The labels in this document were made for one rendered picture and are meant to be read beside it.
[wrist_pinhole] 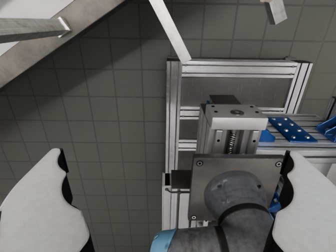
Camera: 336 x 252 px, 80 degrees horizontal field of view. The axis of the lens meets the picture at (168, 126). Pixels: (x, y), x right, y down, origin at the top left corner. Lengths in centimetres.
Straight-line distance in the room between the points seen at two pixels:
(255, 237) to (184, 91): 99
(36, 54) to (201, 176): 67
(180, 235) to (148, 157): 138
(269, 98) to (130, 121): 99
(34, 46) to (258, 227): 83
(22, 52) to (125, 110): 89
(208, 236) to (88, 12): 70
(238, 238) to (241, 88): 104
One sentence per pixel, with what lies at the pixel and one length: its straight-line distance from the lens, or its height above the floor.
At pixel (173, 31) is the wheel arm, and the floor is 84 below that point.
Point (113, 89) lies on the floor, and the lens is 154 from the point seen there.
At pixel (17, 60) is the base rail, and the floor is 70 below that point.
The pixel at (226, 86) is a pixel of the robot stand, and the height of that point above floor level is 21.
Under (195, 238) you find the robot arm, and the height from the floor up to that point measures 119.
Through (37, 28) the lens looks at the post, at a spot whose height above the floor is 88.
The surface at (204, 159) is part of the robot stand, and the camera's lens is 49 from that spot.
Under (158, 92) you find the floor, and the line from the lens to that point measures 150.
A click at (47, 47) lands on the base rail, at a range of 83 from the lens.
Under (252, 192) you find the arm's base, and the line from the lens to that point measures 51.
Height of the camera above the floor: 143
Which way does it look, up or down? 63 degrees down
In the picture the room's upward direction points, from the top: 179 degrees clockwise
